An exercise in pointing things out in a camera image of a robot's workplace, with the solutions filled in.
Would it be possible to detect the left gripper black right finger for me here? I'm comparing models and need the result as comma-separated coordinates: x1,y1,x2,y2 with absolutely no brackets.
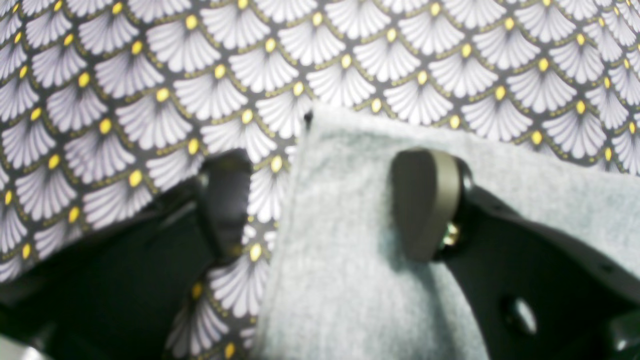
391,149,639,360

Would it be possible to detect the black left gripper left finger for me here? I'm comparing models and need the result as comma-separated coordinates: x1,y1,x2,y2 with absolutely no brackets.
1,150,253,360

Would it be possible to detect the grey T-shirt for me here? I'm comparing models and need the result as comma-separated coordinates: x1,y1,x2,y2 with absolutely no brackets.
251,101,639,360

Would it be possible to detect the patterned fan-print tablecloth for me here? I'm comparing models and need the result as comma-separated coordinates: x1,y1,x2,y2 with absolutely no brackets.
0,0,639,360

